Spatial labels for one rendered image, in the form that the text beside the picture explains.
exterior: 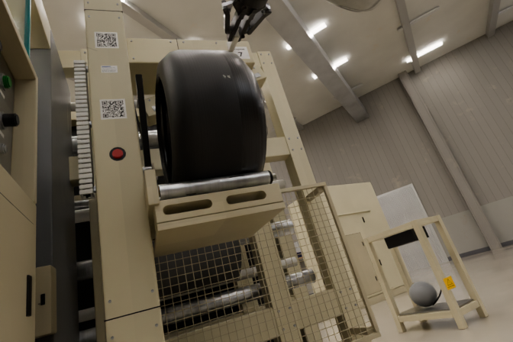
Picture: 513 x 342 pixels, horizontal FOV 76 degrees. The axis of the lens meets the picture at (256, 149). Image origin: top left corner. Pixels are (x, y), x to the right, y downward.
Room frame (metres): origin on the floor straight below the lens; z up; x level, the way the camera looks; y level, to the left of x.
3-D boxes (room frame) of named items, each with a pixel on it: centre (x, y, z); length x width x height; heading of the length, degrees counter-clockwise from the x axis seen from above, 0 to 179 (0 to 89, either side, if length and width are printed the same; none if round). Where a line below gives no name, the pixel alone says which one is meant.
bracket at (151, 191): (0.97, 0.36, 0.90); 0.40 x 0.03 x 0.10; 24
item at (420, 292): (3.12, -1.04, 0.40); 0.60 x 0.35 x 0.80; 35
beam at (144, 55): (1.36, 0.21, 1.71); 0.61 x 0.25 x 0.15; 114
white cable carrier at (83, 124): (0.86, 0.49, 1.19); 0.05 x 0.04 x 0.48; 24
